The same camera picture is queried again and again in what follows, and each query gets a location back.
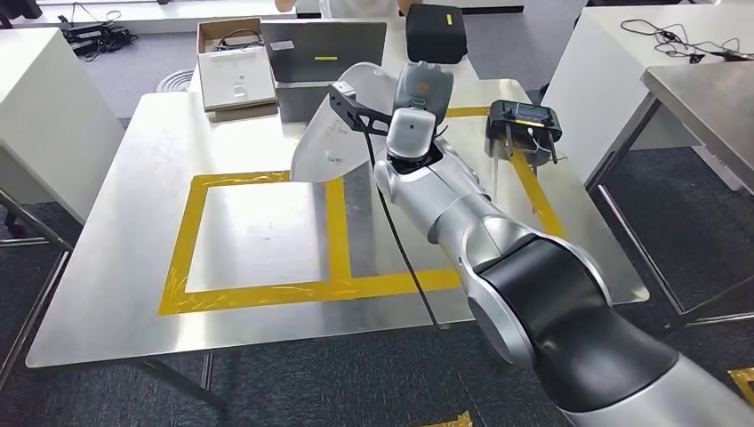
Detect steel table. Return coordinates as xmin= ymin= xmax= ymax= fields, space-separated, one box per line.
xmin=582 ymin=60 xmax=754 ymax=333

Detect black camera bracket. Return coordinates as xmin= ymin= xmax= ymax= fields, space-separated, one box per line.
xmin=327 ymin=81 xmax=395 ymax=138

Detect grey laptop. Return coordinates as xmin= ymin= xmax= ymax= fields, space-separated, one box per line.
xmin=260 ymin=20 xmax=389 ymax=85

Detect white desk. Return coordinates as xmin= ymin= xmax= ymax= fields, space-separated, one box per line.
xmin=537 ymin=1 xmax=754 ymax=194
xmin=0 ymin=26 xmax=126 ymax=226

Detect grey round floor cover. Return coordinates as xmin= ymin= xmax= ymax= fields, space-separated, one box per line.
xmin=154 ymin=68 xmax=197 ymax=94

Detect steel workbench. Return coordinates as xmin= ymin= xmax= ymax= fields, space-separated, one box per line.
xmin=25 ymin=77 xmax=650 ymax=427

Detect white plastic shell part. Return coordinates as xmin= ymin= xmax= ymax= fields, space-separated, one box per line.
xmin=289 ymin=61 xmax=403 ymax=184

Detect open cardboard box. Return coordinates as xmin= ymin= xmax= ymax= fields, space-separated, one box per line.
xmin=195 ymin=16 xmax=265 ymax=55

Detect black desk cables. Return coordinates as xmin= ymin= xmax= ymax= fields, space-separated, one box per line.
xmin=619 ymin=16 xmax=754 ymax=65

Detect black handheld controller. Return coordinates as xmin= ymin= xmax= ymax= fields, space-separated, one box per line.
xmin=484 ymin=99 xmax=565 ymax=166

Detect person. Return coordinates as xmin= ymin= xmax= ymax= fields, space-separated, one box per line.
xmin=273 ymin=0 xmax=424 ymax=20

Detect black bag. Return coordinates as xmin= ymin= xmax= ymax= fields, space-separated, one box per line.
xmin=405 ymin=3 xmax=470 ymax=66

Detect white flat box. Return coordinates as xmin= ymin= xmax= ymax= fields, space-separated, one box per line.
xmin=197 ymin=45 xmax=279 ymax=113

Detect black cable bundle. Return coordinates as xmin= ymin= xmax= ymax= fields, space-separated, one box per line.
xmin=57 ymin=1 xmax=140 ymax=64

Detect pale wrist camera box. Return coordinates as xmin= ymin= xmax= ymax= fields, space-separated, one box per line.
xmin=385 ymin=107 xmax=439 ymax=163

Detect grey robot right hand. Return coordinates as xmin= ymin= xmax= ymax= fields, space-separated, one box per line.
xmin=393 ymin=60 xmax=456 ymax=125

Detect black cable loop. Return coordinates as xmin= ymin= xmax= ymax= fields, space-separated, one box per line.
xmin=213 ymin=28 xmax=264 ymax=52

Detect yellow tape frame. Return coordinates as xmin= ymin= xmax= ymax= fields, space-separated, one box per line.
xmin=156 ymin=106 xmax=568 ymax=317

